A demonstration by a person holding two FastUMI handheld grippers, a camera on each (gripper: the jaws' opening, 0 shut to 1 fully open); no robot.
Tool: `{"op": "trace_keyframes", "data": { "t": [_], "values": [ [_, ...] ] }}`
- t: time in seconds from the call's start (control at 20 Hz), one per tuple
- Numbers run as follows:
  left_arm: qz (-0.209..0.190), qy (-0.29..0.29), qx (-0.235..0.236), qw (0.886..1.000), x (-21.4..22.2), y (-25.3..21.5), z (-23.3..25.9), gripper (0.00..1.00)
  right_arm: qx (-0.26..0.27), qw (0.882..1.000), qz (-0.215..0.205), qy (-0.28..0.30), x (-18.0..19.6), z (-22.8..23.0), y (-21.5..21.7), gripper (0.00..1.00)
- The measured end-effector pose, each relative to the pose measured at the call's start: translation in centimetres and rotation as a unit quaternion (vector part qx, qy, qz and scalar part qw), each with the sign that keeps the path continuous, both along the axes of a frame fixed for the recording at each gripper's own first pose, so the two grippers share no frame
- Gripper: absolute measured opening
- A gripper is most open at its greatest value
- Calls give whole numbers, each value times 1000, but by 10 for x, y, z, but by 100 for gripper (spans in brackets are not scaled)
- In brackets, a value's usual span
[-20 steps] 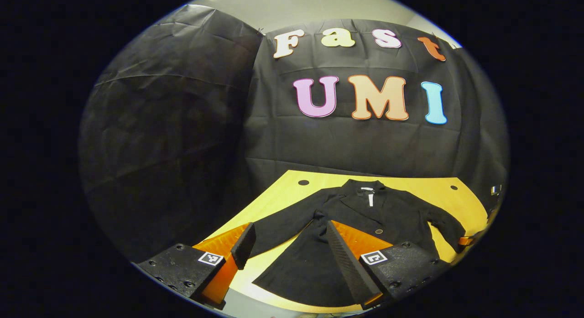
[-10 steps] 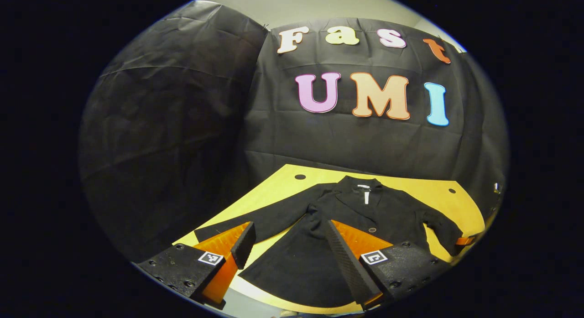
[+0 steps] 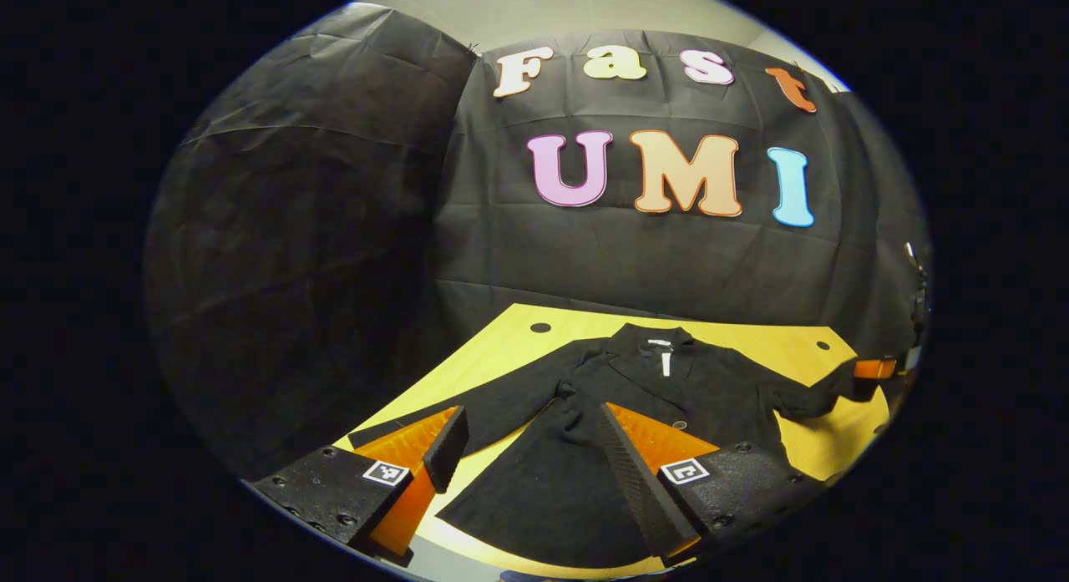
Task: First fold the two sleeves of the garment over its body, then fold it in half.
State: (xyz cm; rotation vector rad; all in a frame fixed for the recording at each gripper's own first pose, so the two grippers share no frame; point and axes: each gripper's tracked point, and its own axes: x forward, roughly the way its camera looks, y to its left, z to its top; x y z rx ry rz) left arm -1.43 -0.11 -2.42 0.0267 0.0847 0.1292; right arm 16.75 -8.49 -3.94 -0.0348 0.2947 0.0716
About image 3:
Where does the black buttoned jacket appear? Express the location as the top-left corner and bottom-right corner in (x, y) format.
(347, 321), (878, 570)

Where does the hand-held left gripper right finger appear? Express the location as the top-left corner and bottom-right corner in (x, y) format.
(595, 402), (828, 566)

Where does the black backdrop cloth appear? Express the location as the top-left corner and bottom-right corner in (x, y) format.
(144, 2), (932, 483)

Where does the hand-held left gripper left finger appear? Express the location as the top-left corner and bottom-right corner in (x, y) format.
(251, 407), (470, 566)

